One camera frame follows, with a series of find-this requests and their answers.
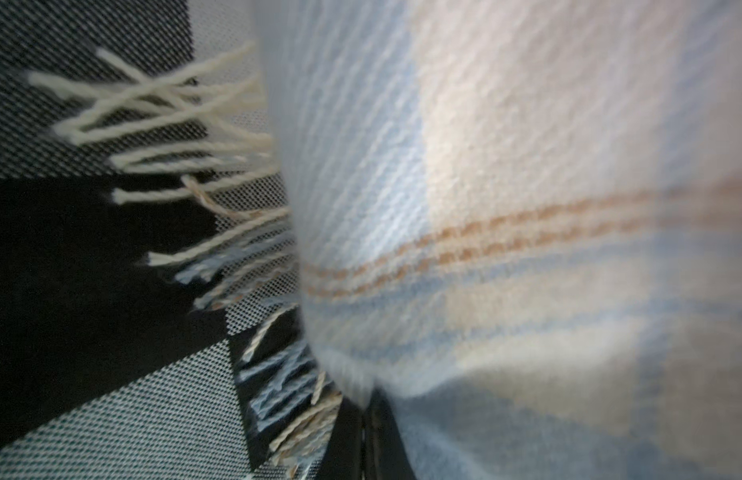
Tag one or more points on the blue cream plaid scarf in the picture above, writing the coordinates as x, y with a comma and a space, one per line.
522, 221

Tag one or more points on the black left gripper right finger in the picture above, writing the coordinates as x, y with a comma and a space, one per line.
386, 458

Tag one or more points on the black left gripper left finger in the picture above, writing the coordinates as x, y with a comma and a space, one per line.
343, 459

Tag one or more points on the black grey checkered scarf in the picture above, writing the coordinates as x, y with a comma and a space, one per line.
148, 320

